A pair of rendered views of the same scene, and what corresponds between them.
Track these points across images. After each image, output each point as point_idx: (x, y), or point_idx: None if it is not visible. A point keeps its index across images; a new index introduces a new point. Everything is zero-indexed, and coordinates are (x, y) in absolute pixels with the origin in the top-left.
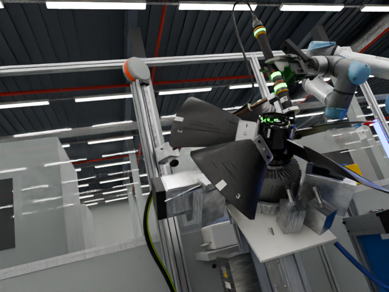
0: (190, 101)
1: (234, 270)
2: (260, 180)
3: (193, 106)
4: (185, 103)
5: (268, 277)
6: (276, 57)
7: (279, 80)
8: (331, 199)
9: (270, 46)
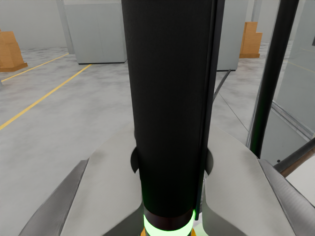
0: (221, 80)
1: None
2: None
3: (215, 92)
4: (222, 78)
5: None
6: (97, 148)
7: (143, 229)
8: None
9: (127, 7)
